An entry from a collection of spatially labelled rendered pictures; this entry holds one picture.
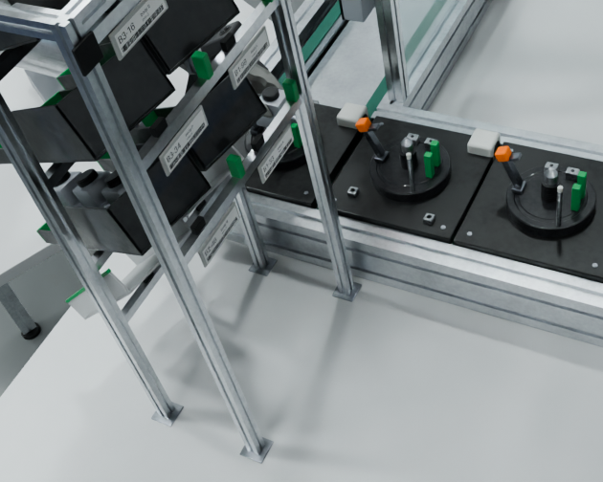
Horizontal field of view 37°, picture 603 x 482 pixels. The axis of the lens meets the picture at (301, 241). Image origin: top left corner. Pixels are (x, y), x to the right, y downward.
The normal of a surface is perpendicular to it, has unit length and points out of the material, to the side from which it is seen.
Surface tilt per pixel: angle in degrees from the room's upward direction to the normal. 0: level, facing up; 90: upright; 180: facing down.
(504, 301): 90
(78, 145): 90
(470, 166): 0
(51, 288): 0
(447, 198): 0
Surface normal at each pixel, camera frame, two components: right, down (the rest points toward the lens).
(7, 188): -0.18, -0.65
